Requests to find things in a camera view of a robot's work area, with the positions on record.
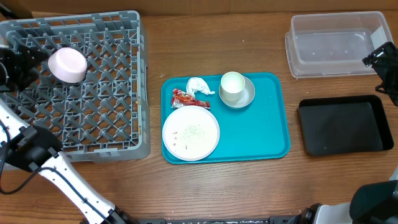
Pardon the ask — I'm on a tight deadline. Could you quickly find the cream paper cup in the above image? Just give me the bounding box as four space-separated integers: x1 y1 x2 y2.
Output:
220 72 246 101

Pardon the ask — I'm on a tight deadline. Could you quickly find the crumpled white tissue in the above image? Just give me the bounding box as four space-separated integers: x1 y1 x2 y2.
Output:
186 77 215 97

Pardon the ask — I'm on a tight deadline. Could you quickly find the clear plastic bin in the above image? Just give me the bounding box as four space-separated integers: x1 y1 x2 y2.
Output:
285 11 393 78

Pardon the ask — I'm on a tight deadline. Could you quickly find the grey plastic dish rack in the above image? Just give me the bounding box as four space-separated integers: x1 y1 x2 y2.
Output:
1 11 150 162

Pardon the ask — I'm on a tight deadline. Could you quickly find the grey saucer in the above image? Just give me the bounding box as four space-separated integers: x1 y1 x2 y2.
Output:
219 77 255 110

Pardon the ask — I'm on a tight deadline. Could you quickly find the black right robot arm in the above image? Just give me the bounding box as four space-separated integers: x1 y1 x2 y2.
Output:
282 42 397 223

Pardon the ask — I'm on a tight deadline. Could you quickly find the large white plate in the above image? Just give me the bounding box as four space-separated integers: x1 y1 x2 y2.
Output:
162 106 220 161

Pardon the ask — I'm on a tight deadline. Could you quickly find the red snack wrapper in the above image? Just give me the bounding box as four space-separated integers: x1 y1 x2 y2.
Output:
171 88 210 109

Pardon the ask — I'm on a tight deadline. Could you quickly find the black tray bin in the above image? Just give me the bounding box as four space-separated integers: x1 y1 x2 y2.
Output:
297 95 394 156

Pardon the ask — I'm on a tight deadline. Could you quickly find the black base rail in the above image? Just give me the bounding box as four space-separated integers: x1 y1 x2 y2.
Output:
136 215 294 224

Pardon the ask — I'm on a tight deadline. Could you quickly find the teal serving tray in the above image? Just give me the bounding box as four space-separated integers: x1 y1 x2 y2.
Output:
160 72 291 165

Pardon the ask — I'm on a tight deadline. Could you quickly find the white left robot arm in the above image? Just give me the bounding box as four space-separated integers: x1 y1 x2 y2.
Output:
1 45 133 224

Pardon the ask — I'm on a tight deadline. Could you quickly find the small pink bowl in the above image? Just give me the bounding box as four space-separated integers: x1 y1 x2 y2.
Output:
47 47 88 83

